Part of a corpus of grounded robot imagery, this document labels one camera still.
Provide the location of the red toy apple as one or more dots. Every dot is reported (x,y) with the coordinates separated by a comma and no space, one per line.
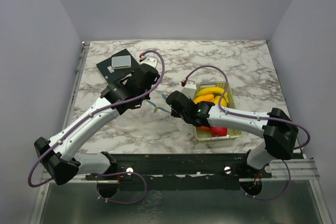
(218,131)

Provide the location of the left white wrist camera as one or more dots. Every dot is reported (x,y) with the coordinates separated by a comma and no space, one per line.
(148,60)

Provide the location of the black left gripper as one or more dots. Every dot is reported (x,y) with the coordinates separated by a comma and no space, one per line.
(132,73)

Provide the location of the yellow toy banana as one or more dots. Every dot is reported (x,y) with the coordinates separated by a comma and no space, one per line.
(216,91)

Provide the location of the pale green plastic basket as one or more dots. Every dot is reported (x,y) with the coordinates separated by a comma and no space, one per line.
(205,135)

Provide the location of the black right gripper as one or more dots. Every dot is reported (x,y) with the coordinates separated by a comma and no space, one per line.
(174,113)

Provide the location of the black flat box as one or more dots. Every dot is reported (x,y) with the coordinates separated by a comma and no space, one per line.
(110,73)

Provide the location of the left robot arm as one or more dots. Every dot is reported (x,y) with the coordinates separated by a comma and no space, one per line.
(59,154)

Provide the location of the orange yellow toy mango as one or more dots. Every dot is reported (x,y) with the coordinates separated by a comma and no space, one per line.
(201,98)

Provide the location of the clear zip top bag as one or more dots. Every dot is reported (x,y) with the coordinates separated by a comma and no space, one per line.
(157,99)

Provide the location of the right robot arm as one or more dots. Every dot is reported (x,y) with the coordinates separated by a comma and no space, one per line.
(275,128)

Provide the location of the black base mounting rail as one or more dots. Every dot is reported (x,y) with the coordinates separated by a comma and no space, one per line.
(180,171)

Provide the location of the orange toy orange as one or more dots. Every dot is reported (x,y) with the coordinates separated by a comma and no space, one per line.
(203,128)

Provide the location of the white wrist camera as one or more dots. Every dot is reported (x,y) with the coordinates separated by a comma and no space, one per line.
(148,60)
(189,88)

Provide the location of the small white device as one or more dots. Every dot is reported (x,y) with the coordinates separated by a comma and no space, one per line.
(121,62)

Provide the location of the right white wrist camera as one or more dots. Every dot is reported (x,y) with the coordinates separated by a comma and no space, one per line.
(189,88)

